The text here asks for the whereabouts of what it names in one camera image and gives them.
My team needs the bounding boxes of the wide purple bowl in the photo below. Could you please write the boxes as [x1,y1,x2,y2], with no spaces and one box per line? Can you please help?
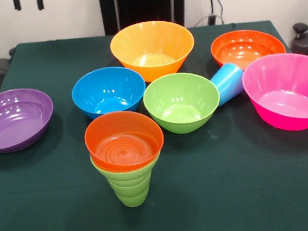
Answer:
[0,85,58,154]

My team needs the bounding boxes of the small orange bowl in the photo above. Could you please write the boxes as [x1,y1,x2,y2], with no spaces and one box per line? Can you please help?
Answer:
[81,107,168,176]

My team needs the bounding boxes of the large green bowl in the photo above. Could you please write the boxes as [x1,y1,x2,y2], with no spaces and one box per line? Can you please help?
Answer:
[141,69,224,138]

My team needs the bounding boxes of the small green bowl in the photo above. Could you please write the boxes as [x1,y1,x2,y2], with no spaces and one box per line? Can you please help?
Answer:
[89,148,165,192]

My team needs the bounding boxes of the blue cup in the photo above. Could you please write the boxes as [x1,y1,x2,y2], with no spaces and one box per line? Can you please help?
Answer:
[208,61,247,108]

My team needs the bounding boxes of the stack of green cups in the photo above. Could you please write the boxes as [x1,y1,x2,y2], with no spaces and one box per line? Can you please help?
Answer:
[112,176,154,209]

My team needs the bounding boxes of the blue bowl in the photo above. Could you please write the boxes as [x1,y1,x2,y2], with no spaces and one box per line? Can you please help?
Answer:
[69,64,149,123]

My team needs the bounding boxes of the large yellow-orange bowl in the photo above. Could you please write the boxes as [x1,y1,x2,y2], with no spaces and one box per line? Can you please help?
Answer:
[108,17,198,86]

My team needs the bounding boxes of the wide red-orange bowl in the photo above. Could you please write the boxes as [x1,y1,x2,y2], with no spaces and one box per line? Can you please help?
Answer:
[208,26,288,74]

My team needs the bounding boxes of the dark green tablecloth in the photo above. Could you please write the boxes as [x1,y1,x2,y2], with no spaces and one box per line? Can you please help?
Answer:
[0,15,308,231]

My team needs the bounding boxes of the large pink bowl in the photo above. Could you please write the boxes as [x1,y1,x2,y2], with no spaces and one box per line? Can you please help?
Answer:
[240,51,308,136]

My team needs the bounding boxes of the grey chair with black knob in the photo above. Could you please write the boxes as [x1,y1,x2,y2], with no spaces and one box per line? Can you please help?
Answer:
[288,22,308,62]

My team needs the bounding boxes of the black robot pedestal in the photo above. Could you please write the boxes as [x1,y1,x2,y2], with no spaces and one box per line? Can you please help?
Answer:
[94,0,193,37]

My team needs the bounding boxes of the white cable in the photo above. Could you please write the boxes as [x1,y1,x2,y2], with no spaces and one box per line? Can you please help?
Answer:
[192,14,212,28]

